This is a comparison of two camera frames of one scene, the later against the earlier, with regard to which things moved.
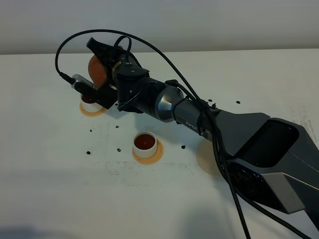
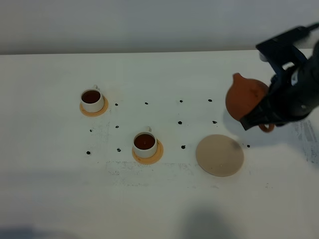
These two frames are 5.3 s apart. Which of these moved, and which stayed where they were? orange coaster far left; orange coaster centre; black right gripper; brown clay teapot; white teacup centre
Moved: black right gripper; brown clay teapot
Stayed: orange coaster centre; white teacup centre; orange coaster far left
